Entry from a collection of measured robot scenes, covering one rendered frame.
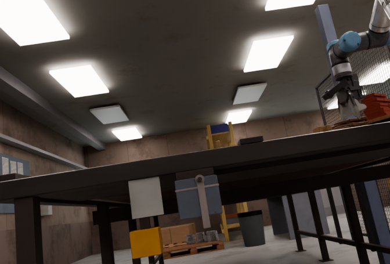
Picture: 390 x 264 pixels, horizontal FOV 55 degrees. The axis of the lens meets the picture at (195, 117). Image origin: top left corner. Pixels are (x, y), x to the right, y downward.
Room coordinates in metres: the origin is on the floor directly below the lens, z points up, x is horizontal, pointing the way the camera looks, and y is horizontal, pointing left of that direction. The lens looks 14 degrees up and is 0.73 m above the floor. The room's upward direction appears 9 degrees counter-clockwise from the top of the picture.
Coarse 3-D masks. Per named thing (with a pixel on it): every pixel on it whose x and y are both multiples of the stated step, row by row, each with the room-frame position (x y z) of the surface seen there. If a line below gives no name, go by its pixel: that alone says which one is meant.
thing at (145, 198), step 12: (132, 180) 1.21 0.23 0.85; (144, 180) 1.22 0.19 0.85; (156, 180) 1.22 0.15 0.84; (132, 192) 1.21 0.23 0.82; (144, 192) 1.22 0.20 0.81; (156, 192) 1.22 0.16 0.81; (132, 204) 1.21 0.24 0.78; (144, 204) 1.22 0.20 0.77; (156, 204) 1.22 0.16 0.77; (132, 216) 1.21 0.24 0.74; (144, 216) 1.22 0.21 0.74
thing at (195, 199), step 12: (204, 168) 1.21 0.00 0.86; (180, 180) 1.20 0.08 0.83; (192, 180) 1.20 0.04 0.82; (204, 180) 1.20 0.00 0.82; (216, 180) 1.20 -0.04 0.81; (180, 192) 1.19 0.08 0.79; (192, 192) 1.20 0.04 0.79; (204, 192) 1.19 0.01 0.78; (216, 192) 1.20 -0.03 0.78; (180, 204) 1.19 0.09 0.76; (192, 204) 1.20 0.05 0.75; (204, 204) 1.19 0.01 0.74; (216, 204) 1.20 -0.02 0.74; (180, 216) 1.19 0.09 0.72; (192, 216) 1.20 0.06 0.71; (204, 216) 1.19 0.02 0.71
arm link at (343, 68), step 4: (340, 64) 1.51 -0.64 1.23; (344, 64) 1.51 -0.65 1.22; (348, 64) 1.51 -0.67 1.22; (332, 68) 1.55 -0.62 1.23; (336, 68) 1.52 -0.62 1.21; (340, 68) 1.51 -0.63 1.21; (344, 68) 1.51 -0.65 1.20; (348, 68) 1.51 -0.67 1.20; (336, 72) 1.53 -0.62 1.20; (340, 72) 1.52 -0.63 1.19; (344, 72) 1.51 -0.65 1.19; (348, 72) 1.52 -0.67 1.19
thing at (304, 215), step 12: (276, 204) 8.18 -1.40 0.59; (300, 204) 6.81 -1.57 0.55; (276, 216) 8.18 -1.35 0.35; (288, 216) 6.80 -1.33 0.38; (300, 216) 6.81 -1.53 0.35; (312, 216) 6.82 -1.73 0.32; (324, 216) 6.83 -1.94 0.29; (276, 228) 8.18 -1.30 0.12; (288, 228) 6.80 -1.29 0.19; (300, 228) 6.81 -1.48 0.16; (312, 228) 6.82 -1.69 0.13; (324, 228) 6.83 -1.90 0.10
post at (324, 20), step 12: (324, 12) 3.23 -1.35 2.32; (324, 24) 3.23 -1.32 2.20; (324, 36) 3.25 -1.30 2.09; (336, 36) 3.23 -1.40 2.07; (324, 48) 3.32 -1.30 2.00; (336, 84) 3.27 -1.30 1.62; (372, 180) 3.23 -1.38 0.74; (372, 192) 3.23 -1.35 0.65; (372, 204) 3.23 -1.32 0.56; (372, 216) 3.24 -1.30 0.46; (384, 216) 3.23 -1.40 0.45; (372, 228) 3.29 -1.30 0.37; (384, 228) 3.23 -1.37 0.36; (384, 240) 3.23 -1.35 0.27
